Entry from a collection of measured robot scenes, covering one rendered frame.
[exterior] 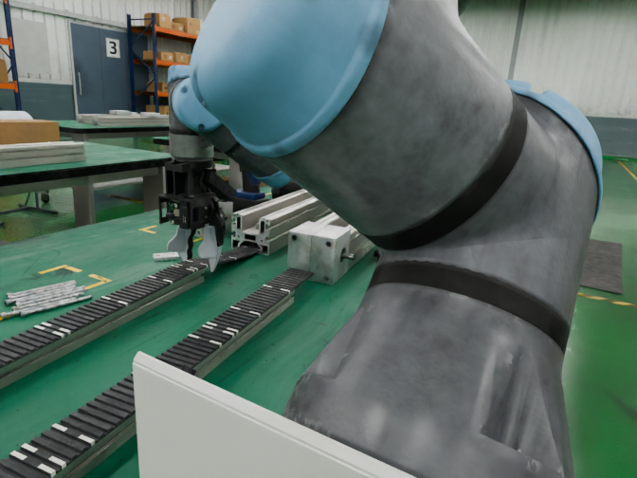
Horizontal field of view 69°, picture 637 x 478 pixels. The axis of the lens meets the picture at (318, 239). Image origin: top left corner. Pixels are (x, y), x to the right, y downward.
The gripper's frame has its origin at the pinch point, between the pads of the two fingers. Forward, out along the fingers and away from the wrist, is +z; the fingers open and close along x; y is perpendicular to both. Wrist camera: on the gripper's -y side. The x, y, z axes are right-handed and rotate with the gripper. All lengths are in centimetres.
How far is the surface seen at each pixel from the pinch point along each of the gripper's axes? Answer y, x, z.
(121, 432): 40.6, 20.5, 2.1
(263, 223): -19.2, 2.6, -3.8
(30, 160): -67, -139, 1
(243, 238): -18.1, -1.9, 0.2
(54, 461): 48, 21, 0
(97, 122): -252, -304, 0
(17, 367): 38.0, 1.3, 1.8
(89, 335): 28.1, 2.0, 2.0
